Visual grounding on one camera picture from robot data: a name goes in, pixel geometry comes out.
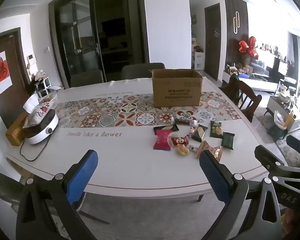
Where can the dark interior door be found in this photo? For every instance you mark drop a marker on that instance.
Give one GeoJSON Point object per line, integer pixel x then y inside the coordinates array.
{"type": "Point", "coordinates": [213, 42]}

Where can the white patterned table mat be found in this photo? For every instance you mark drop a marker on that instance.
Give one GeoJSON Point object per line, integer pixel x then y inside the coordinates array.
{"type": "Point", "coordinates": [130, 155]}

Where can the black glass sliding door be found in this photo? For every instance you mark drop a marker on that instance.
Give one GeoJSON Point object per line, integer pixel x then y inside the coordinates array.
{"type": "Point", "coordinates": [90, 37]}

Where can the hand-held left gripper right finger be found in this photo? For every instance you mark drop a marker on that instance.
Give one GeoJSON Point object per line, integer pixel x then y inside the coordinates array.
{"type": "Point", "coordinates": [214, 177]}

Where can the brown gift box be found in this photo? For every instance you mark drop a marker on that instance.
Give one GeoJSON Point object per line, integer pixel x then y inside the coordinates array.
{"type": "Point", "coordinates": [15, 133]}

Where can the red and white door poster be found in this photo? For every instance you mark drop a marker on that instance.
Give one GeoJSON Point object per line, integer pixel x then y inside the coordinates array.
{"type": "Point", "coordinates": [2, 71]}

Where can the orange brown snack packet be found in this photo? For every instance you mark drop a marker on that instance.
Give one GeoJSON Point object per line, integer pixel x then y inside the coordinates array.
{"type": "Point", "coordinates": [202, 148]}

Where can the brown wooden door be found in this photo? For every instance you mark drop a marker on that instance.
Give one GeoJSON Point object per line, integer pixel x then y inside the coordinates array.
{"type": "Point", "coordinates": [13, 55]}

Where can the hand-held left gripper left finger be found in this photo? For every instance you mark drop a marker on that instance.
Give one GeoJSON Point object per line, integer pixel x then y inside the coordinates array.
{"type": "Point", "coordinates": [83, 176]}

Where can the floral tissue box cover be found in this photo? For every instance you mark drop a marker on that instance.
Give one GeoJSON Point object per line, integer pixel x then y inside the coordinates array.
{"type": "Point", "coordinates": [38, 113]}

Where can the small white snack packet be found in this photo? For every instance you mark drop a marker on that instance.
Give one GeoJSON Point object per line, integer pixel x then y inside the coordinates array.
{"type": "Point", "coordinates": [193, 148]}

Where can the shiny copper snack packet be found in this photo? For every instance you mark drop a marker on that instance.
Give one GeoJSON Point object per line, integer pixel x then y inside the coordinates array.
{"type": "Point", "coordinates": [217, 153]}

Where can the red cartoon snack packet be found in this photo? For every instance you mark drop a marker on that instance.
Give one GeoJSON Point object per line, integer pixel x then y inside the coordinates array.
{"type": "Point", "coordinates": [180, 141]}

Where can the small yellow snack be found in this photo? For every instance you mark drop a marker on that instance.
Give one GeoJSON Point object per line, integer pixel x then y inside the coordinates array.
{"type": "Point", "coordinates": [182, 151]}

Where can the grey sofa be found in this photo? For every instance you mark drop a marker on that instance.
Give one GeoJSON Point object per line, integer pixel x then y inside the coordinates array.
{"type": "Point", "coordinates": [260, 67]}

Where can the red foil balloons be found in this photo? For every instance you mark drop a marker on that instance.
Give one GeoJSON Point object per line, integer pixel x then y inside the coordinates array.
{"type": "Point", "coordinates": [248, 47]}

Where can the dark green snack packet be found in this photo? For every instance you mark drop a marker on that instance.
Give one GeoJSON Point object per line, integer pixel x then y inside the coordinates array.
{"type": "Point", "coordinates": [227, 141]}

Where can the pink snack packet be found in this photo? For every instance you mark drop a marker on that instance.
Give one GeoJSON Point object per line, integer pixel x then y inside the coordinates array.
{"type": "Point", "coordinates": [162, 141]}

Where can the white storage drawers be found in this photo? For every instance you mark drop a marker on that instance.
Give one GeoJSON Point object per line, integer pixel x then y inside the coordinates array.
{"type": "Point", "coordinates": [199, 61]}

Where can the grey upholstered chair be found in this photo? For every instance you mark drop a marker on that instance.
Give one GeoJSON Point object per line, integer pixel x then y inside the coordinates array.
{"type": "Point", "coordinates": [137, 71]}

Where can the black chip packet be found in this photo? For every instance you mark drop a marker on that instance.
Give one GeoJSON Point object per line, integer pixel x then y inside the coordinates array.
{"type": "Point", "coordinates": [166, 129]}

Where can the dark wooden chair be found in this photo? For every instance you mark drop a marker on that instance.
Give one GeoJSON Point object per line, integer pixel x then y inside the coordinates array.
{"type": "Point", "coordinates": [242, 92]}

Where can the black and gold snack packet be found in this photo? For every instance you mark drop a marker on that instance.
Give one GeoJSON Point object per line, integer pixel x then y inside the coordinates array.
{"type": "Point", "coordinates": [199, 133]}

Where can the brown cardboard box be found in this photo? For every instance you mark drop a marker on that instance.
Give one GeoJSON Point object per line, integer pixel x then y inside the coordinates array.
{"type": "Point", "coordinates": [176, 90]}

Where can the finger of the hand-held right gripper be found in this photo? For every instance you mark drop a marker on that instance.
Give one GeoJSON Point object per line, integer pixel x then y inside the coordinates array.
{"type": "Point", "coordinates": [267, 155]}
{"type": "Point", "coordinates": [298, 143]}

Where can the looped wall light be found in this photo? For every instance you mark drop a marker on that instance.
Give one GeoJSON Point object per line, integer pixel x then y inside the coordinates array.
{"type": "Point", "coordinates": [236, 22]}

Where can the white electric cooker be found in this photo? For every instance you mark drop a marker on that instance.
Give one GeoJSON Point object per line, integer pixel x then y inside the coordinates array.
{"type": "Point", "coordinates": [43, 130]}

